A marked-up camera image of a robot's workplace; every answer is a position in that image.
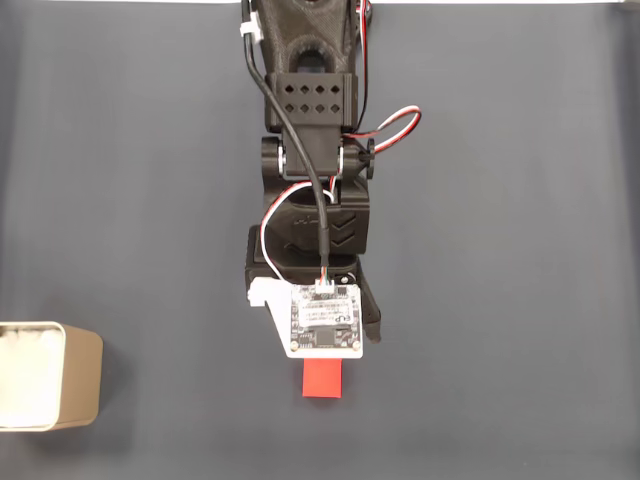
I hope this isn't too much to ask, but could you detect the red cube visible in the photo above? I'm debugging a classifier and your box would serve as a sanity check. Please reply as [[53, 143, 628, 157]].
[[301, 358, 345, 400]]

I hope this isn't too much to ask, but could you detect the beige box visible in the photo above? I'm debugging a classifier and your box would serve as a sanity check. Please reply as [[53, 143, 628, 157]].
[[0, 321, 105, 433]]

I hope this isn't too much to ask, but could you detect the dark blue table mat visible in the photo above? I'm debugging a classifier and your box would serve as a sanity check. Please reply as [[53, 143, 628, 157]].
[[0, 3, 640, 480]]

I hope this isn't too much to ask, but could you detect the white zip tie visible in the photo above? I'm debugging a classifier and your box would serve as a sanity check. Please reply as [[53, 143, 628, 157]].
[[238, 13, 265, 46]]

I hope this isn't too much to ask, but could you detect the white gripper motor cable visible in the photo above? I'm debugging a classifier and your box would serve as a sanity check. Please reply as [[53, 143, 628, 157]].
[[260, 182, 337, 285]]

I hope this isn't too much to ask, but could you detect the black camera cable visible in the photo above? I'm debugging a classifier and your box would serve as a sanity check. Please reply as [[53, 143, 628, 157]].
[[239, 0, 334, 275]]

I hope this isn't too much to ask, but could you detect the white camera board mount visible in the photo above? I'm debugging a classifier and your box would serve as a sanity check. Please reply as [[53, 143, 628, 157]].
[[246, 276, 364, 361]]

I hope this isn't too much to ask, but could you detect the red white black servo cable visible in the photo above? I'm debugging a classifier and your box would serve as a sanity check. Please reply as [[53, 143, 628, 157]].
[[349, 0, 424, 156]]

